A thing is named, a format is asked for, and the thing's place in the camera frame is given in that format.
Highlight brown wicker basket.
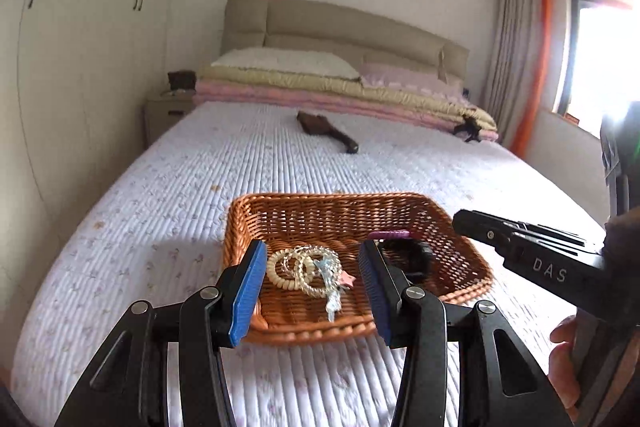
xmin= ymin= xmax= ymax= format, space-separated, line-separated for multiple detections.
xmin=221 ymin=192 xmax=496 ymax=347

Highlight person's right hand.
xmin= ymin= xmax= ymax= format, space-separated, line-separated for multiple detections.
xmin=549 ymin=314 xmax=583 ymax=408

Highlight quilted white bedspread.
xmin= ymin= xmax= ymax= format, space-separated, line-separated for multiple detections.
xmin=10 ymin=99 xmax=608 ymax=427

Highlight white wardrobe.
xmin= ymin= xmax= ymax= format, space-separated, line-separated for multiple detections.
xmin=0 ymin=0 xmax=201 ymax=308

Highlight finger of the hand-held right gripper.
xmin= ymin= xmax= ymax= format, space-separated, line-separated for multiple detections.
xmin=452 ymin=208 xmax=606 ymax=258

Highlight dark box on nightstand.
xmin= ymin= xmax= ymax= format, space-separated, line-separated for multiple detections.
xmin=167 ymin=69 xmax=197 ymax=94

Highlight beige padded headboard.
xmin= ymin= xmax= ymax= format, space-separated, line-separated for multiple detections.
xmin=221 ymin=0 xmax=471 ymax=82

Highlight white pillow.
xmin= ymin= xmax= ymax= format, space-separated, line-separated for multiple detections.
xmin=210 ymin=47 xmax=362 ymax=80

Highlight window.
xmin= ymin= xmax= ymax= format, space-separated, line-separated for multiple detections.
xmin=552 ymin=0 xmax=640 ymax=138

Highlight beige curtain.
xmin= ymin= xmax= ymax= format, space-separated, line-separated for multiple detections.
xmin=480 ymin=0 xmax=543 ymax=148

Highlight cream coil bracelet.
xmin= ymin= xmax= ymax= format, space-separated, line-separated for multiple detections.
xmin=266 ymin=248 xmax=306 ymax=293

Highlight clear coil bracelet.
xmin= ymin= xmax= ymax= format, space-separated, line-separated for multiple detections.
xmin=294 ymin=257 xmax=333 ymax=299

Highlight black hair tie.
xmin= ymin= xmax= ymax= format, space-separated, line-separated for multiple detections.
xmin=377 ymin=239 xmax=433 ymax=283

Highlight small black object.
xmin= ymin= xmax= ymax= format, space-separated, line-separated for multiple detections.
xmin=452 ymin=114 xmax=483 ymax=142

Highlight beige nightstand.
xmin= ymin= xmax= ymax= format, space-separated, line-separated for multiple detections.
xmin=145 ymin=89 xmax=197 ymax=148

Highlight clear bead bracelet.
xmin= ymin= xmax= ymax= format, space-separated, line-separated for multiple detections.
xmin=280 ymin=244 xmax=341 ymax=275

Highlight brown hairbrush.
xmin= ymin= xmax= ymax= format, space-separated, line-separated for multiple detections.
xmin=296 ymin=109 xmax=361 ymax=154

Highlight pink pillow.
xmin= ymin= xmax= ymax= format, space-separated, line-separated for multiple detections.
xmin=360 ymin=62 xmax=463 ymax=98

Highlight orange curtain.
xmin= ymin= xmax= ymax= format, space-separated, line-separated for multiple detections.
xmin=515 ymin=0 xmax=555 ymax=162

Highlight dark upright object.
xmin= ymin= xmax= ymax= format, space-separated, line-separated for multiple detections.
xmin=599 ymin=104 xmax=632 ymax=218

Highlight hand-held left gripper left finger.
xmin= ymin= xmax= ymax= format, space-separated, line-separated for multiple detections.
xmin=52 ymin=239 xmax=268 ymax=427

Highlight folded pink quilt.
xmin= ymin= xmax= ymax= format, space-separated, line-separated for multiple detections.
xmin=192 ymin=79 xmax=501 ymax=142

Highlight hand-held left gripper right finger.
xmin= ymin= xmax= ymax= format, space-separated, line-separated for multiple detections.
xmin=357 ymin=238 xmax=576 ymax=427

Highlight folded yellow quilt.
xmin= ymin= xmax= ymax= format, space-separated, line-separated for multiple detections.
xmin=200 ymin=66 xmax=498 ymax=130

